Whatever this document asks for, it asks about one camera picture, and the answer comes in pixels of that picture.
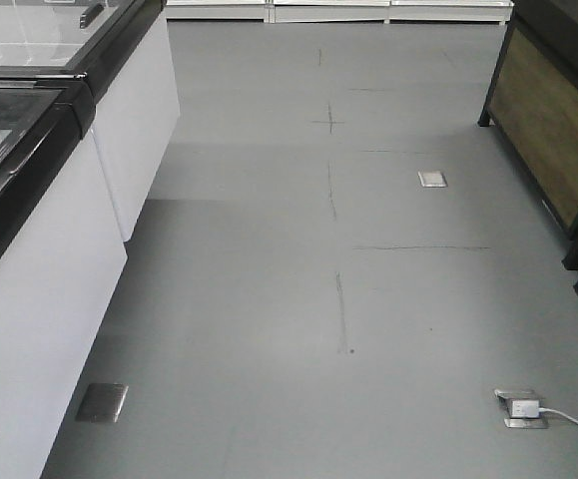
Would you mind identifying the dark wooden display stand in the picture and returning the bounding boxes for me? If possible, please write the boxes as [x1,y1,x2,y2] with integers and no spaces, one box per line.
[478,1,578,294]

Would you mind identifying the white floor outlet plate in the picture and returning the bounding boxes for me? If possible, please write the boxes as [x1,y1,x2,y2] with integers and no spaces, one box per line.
[417,171,447,188]

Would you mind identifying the near white chest freezer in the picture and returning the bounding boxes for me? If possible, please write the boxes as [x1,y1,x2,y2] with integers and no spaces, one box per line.
[0,82,127,478]

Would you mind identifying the white store shelving unit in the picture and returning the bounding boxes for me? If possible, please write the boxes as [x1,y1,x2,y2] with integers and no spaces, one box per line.
[165,0,514,24]

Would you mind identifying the floor socket with adapter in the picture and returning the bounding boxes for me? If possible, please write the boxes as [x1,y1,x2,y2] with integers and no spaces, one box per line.
[494,388,549,429]

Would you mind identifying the white chest freezer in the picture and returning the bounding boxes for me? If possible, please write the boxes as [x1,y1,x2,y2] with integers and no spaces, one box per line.
[0,82,127,478]
[0,1,181,240]

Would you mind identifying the far white chest freezer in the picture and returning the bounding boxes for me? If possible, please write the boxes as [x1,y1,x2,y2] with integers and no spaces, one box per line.
[0,1,181,240]

